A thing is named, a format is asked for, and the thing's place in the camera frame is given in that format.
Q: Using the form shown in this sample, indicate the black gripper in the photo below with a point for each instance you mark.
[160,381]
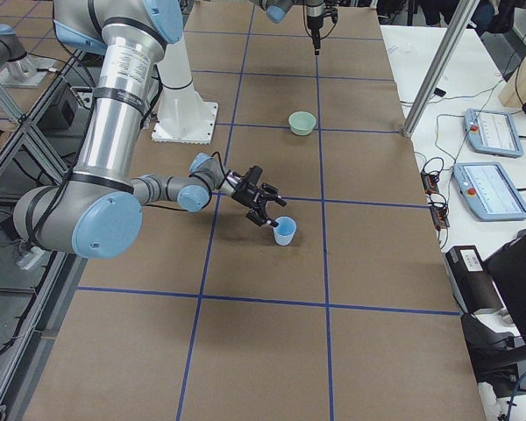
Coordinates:
[246,196]
[314,17]

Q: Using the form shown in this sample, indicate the light blue plastic cup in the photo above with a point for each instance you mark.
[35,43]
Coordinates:
[284,231]

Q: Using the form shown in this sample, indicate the green ceramic bowl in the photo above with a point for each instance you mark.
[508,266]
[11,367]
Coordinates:
[301,123]

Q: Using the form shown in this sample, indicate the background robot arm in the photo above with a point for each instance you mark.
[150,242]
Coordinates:
[19,69]

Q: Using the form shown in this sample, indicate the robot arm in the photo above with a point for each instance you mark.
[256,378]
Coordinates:
[277,10]
[96,211]

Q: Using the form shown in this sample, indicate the brown paper table cover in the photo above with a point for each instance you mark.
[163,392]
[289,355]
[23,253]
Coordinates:
[206,318]

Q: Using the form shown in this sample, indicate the far teach pendant tablet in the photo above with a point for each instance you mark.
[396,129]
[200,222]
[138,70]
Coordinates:
[492,132]

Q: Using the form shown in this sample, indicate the teach pendant tablet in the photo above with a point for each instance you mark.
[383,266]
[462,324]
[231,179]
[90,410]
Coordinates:
[488,192]
[492,132]

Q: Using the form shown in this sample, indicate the black box with label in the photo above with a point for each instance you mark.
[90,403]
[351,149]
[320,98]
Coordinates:
[471,285]

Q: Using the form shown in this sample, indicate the near teach pendant tablet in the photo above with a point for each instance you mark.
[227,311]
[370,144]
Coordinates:
[488,192]

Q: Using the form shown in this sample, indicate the black office chair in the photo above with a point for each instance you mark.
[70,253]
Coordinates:
[497,357]

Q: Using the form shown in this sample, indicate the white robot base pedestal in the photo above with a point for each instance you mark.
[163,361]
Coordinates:
[182,116]

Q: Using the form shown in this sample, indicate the aluminium frame post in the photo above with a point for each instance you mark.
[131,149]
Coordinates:
[452,36]

